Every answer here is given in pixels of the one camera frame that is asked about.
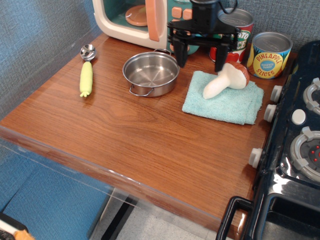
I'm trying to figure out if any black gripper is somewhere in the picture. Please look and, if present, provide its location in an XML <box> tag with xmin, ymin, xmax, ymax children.
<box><xmin>167</xmin><ymin>2</ymin><xmax>240</xmax><ymax>73</ymax></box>

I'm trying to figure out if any stainless steel pot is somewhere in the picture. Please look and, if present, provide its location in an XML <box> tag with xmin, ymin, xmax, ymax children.
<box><xmin>122</xmin><ymin>49</ymin><xmax>180</xmax><ymax>98</ymax></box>

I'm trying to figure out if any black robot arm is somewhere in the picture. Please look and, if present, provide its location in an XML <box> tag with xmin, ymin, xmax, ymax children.
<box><xmin>167</xmin><ymin>0</ymin><xmax>241</xmax><ymax>72</ymax></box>

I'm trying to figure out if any light blue towel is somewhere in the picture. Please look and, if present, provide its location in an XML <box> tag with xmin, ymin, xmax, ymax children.
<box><xmin>182</xmin><ymin>71</ymin><xmax>264</xmax><ymax>125</ymax></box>

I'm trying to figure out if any plush mushroom toy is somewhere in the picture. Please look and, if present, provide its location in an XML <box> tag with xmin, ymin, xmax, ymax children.
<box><xmin>202</xmin><ymin>61</ymin><xmax>250</xmax><ymax>100</ymax></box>

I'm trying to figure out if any tomato sauce can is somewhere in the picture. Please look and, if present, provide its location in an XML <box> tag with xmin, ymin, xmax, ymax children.
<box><xmin>218</xmin><ymin>8</ymin><xmax>254</xmax><ymax>63</ymax></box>

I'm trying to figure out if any toy microwave oven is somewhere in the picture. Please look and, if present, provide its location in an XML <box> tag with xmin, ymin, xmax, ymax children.
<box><xmin>92</xmin><ymin>0</ymin><xmax>192</xmax><ymax>52</ymax></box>

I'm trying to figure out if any pineapple slices can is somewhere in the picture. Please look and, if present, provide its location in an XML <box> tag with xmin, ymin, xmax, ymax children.
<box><xmin>246</xmin><ymin>32</ymin><xmax>293</xmax><ymax>80</ymax></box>

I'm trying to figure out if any orange plate in microwave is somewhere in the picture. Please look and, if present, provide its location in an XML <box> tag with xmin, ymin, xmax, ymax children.
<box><xmin>125</xmin><ymin>4</ymin><xmax>148</xmax><ymax>27</ymax></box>

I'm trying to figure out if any white stove knob upper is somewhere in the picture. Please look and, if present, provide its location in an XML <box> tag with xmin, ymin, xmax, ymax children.
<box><xmin>270</xmin><ymin>85</ymin><xmax>283</xmax><ymax>103</ymax></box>

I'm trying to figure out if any white stove knob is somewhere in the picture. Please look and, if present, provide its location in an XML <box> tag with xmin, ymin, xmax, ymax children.
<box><xmin>263</xmin><ymin>104</ymin><xmax>277</xmax><ymax>123</ymax></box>
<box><xmin>248</xmin><ymin>148</ymin><xmax>263</xmax><ymax>169</ymax></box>
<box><xmin>270</xmin><ymin>85</ymin><xmax>283</xmax><ymax>103</ymax></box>

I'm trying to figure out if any white stove knob middle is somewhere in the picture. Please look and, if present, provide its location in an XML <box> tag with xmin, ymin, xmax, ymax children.
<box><xmin>263</xmin><ymin>104</ymin><xmax>277</xmax><ymax>123</ymax></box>

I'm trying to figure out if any white stove knob lower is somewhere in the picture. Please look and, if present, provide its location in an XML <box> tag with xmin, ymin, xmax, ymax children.
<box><xmin>248</xmin><ymin>148</ymin><xmax>263</xmax><ymax>169</ymax></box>

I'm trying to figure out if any black toy stove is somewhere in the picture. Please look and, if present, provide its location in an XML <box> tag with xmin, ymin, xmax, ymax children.
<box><xmin>216</xmin><ymin>40</ymin><xmax>320</xmax><ymax>240</ymax></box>

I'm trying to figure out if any orange black object corner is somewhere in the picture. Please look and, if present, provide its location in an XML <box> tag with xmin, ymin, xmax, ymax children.
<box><xmin>0</xmin><ymin>212</ymin><xmax>35</xmax><ymax>240</ymax></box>

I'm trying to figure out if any spoon with green handle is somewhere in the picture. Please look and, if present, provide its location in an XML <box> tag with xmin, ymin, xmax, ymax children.
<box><xmin>79</xmin><ymin>44</ymin><xmax>97</xmax><ymax>98</ymax></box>

